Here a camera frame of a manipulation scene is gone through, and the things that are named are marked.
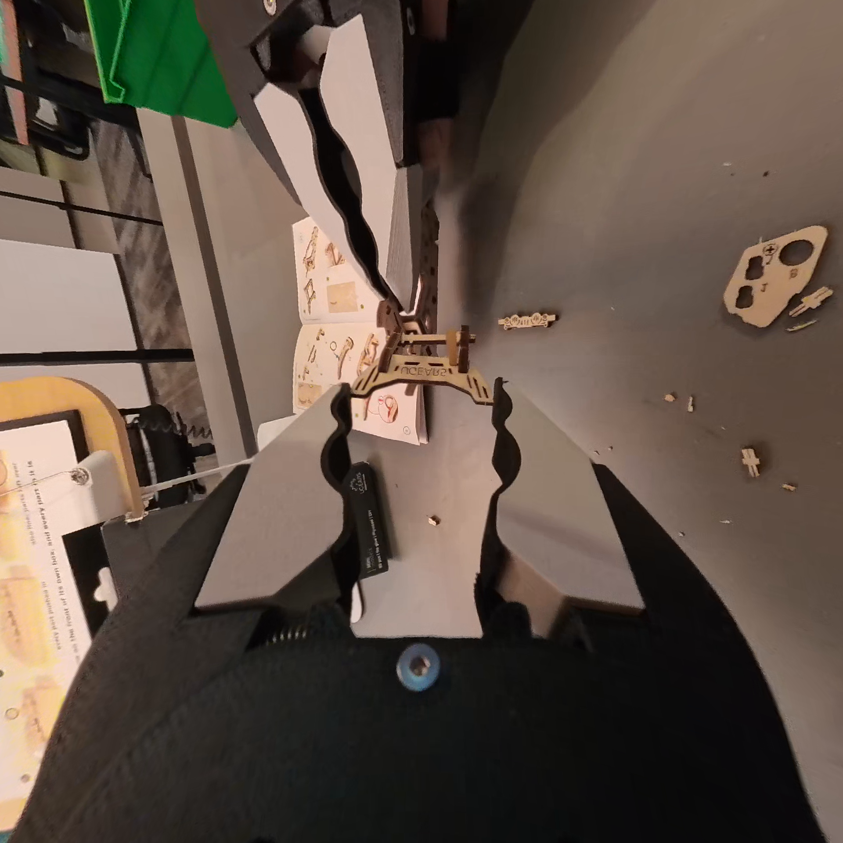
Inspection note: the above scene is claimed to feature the plywood board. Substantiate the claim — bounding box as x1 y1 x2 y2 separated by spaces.
0 377 147 521

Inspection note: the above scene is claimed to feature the assembly instruction booklet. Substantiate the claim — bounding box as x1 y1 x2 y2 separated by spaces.
292 216 429 445

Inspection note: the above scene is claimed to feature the green plastic bin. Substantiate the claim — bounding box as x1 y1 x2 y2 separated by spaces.
86 0 238 129

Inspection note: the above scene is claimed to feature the dark model kit box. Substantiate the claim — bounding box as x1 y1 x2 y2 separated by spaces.
341 461 396 574

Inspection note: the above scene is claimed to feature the small wooden peg piece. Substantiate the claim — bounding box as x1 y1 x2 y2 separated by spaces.
789 286 835 318

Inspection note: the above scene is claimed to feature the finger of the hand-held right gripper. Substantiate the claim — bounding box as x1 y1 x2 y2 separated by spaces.
252 81 398 303
318 12 436 313

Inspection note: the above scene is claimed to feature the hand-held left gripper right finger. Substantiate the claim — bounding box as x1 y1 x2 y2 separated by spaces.
476 377 648 638

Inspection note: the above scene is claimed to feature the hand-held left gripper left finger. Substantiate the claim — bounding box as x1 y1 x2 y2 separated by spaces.
193 384 362 612

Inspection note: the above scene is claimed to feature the wooden buggy model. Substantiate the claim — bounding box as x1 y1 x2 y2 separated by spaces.
349 201 496 406

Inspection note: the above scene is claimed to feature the framed printed instruction sheet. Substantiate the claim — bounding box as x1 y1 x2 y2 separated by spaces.
0 410 118 811

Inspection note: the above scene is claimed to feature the black shelf rack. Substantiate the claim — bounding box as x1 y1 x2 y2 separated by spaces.
0 0 93 159

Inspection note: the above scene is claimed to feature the white clip holder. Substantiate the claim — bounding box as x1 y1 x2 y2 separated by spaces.
66 450 136 528

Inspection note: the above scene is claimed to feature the wooden offcut plate with holes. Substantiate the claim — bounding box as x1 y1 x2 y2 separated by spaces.
723 225 829 328

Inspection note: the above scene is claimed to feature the black coiled cable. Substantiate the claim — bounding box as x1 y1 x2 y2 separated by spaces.
148 411 215 462

